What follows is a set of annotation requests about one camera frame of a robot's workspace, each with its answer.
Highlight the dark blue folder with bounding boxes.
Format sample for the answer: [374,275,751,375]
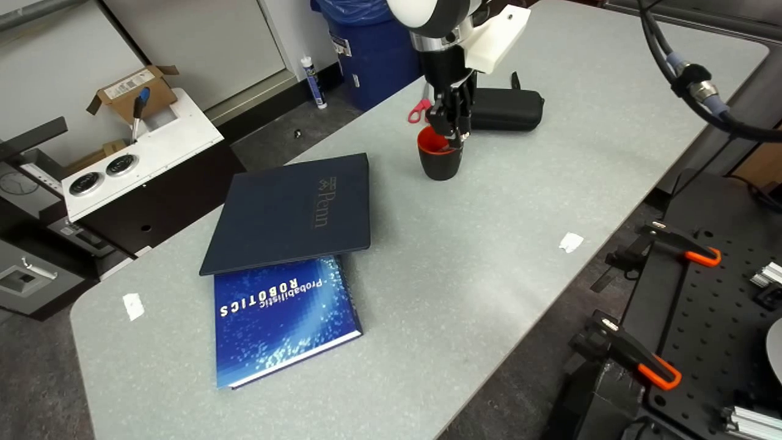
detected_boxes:
[199,153,372,277]

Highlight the open cardboard box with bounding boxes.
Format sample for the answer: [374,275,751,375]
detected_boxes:
[86,64,180,127]

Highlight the blue hardcover book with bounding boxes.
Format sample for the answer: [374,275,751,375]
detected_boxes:
[213,255,364,391]

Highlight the white panel with round grommets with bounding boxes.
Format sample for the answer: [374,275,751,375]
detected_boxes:
[60,87,225,223]

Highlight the black and orange clamp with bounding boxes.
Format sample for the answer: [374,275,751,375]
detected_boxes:
[604,221,722,280]
[569,310,683,392]

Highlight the blue-handled tool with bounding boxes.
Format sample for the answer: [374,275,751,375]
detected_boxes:
[131,86,152,145]

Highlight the aluminium profile piece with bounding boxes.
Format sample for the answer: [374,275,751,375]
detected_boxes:
[720,404,782,440]
[750,261,782,289]

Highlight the black cable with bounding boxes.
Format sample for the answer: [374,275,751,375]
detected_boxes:
[635,0,782,145]

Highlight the white sealant tube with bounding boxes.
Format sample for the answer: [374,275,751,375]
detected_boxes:
[299,56,328,110]

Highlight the black mug with orange inside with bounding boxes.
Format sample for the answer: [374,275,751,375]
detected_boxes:
[417,125,464,182]

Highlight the grey metal box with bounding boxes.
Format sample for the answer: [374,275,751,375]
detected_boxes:
[0,237,87,320]

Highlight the blue bin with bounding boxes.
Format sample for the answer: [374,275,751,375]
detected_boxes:
[310,0,426,112]

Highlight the black zip case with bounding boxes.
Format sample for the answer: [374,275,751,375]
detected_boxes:
[469,71,545,133]

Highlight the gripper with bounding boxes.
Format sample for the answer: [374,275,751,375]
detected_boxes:
[419,44,477,151]

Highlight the dark cabinet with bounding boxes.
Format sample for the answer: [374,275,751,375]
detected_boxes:
[0,116,247,257]

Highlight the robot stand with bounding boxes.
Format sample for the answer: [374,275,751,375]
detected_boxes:
[543,170,782,440]

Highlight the red-handled scissors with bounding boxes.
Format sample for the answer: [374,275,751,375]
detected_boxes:
[408,82,435,124]

